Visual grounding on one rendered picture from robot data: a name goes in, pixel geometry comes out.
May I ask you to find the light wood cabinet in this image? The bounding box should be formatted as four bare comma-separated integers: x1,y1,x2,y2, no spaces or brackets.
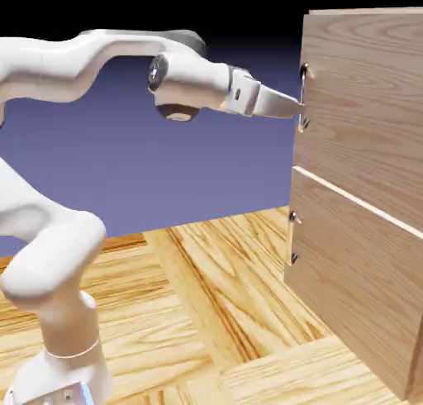
283,7,423,403

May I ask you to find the small light wood door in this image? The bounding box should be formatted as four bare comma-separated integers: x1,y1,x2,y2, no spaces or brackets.
283,167,423,402

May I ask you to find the large light wood door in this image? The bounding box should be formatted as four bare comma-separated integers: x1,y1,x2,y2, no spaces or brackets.
292,11,423,231

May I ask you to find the short curved metal handle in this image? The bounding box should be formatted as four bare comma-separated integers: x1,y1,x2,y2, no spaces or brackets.
288,210,299,266

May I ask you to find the long curved metal handle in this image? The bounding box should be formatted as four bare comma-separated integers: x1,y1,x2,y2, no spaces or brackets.
297,61,311,133

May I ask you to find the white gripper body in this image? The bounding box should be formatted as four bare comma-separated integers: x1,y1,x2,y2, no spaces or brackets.
251,83,306,119

